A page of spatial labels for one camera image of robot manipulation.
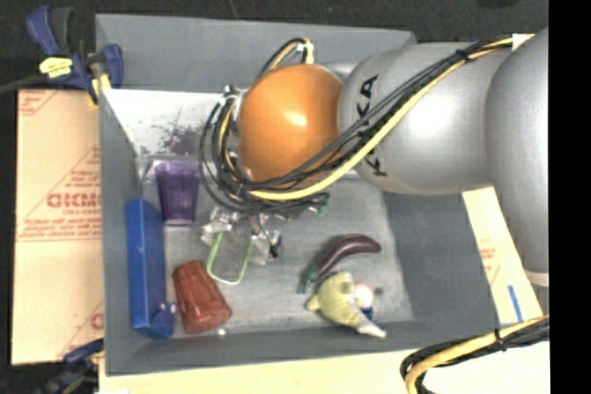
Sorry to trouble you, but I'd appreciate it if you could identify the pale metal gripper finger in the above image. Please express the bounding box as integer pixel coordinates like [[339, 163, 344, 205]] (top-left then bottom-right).
[[199, 207, 237, 247], [250, 227, 283, 267]]

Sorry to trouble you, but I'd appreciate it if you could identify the purple plastic cup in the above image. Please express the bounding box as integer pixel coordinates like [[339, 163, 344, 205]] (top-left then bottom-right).
[[153, 159, 201, 227]]

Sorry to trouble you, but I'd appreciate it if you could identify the grey metal bin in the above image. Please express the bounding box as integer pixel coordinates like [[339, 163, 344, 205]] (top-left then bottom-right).
[[94, 13, 503, 377]]

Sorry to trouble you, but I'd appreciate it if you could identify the red-brown plastic cup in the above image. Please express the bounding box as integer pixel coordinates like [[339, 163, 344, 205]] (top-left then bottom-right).
[[172, 259, 234, 335]]

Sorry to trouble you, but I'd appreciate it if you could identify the purple toy eggplant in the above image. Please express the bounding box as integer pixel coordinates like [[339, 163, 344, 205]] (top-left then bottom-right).
[[301, 233, 383, 294]]

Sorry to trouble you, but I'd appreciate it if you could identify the blue long flat block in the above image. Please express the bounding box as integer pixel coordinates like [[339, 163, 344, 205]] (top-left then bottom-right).
[[125, 197, 177, 340]]

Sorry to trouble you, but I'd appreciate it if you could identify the yellow-green toy animal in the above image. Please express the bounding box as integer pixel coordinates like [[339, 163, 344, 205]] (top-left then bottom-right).
[[305, 270, 388, 340]]

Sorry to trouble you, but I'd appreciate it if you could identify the small pink and white ball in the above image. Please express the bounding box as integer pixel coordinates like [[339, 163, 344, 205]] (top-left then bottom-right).
[[354, 282, 376, 308]]

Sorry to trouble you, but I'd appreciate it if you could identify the brown cardboard board red print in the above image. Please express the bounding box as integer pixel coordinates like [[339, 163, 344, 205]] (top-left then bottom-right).
[[9, 88, 545, 366]]

